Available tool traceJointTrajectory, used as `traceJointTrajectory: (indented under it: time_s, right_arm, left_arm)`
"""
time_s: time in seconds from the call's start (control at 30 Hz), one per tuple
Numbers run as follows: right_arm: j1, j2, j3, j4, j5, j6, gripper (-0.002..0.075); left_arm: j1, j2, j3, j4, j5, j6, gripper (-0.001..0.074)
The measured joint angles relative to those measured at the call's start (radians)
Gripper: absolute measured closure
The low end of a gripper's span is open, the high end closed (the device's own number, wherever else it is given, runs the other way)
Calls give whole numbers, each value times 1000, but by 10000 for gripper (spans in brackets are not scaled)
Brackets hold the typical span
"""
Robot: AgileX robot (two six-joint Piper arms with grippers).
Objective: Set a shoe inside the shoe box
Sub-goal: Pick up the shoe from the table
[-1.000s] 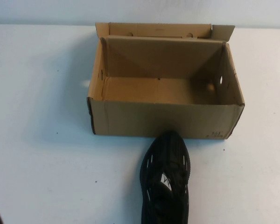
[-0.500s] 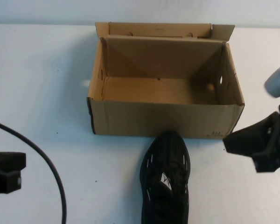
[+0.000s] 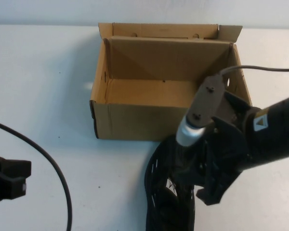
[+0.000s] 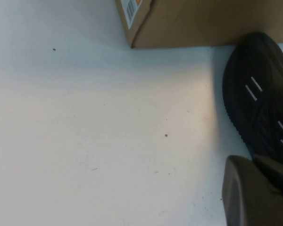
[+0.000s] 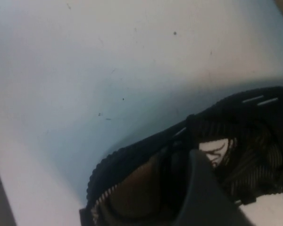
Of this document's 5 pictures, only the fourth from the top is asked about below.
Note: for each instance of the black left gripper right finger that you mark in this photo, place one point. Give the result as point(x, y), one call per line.
point(278, 169)

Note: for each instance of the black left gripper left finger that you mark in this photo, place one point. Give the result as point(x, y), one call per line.
point(254, 202)

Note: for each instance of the black knit sneaker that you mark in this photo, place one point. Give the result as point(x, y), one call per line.
point(257, 94)

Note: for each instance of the brown cardboard shoe box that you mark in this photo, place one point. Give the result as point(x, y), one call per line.
point(202, 23)

